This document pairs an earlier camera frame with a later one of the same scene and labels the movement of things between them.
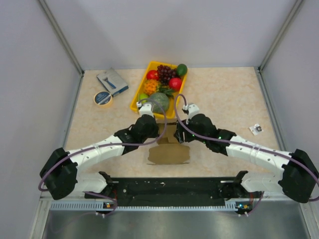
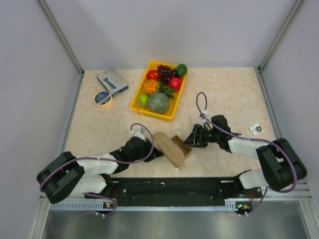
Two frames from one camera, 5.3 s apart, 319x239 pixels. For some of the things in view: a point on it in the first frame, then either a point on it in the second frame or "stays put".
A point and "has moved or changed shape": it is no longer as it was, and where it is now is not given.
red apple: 153,74 stays put
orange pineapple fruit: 151,86 stays put
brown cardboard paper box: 168,150 has moved or changed shape
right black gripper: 179,134 -> 195,139
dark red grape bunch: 164,73 stays put
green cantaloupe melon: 160,102 stays put
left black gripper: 155,133 -> 155,153
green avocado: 182,69 stays put
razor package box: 112,81 stays put
